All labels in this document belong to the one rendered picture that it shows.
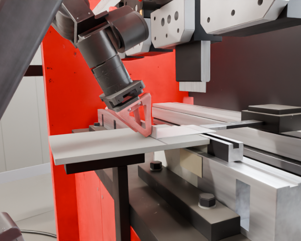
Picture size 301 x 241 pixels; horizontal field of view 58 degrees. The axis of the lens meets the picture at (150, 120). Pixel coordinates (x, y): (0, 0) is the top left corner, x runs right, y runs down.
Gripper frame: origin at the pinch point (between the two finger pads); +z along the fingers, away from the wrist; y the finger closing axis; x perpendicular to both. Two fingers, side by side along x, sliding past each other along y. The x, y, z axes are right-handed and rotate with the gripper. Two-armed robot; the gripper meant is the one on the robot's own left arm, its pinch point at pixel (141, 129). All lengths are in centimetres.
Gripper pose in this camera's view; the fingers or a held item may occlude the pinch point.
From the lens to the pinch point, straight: 53.4
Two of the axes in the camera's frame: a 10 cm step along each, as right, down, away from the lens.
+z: 4.5, 8.4, 3.0
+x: -8.1, 5.3, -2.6
